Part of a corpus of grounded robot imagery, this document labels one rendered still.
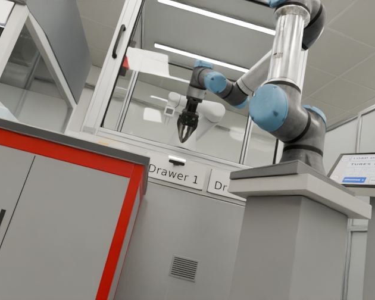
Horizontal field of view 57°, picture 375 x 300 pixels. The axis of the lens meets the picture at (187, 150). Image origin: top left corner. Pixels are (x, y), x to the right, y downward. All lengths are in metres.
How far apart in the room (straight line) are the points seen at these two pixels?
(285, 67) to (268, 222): 0.44
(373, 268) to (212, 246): 0.67
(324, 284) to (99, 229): 0.60
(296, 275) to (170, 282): 0.79
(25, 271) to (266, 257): 0.61
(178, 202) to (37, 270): 0.77
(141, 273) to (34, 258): 0.66
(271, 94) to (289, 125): 0.10
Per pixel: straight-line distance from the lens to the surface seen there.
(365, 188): 1.65
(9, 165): 1.07
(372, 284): 1.68
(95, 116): 1.69
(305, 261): 0.91
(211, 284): 1.60
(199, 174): 1.60
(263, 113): 0.96
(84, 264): 0.99
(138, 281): 1.57
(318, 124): 1.08
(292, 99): 0.99
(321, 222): 0.96
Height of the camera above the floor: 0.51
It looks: 17 degrees up
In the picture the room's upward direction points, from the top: 14 degrees clockwise
